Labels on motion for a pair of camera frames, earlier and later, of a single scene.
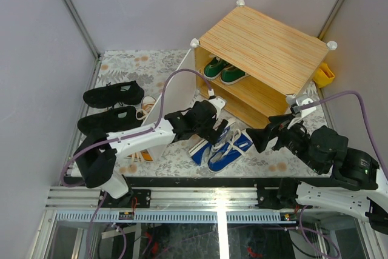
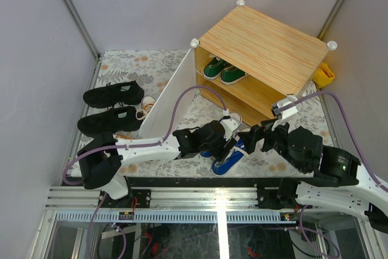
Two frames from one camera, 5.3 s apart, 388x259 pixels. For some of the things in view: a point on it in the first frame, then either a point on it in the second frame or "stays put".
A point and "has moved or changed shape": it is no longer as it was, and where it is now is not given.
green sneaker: [233, 75] stays put
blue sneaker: [197, 152] has moved or changed shape
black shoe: [110, 120] stays put
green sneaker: [213, 68] stays put
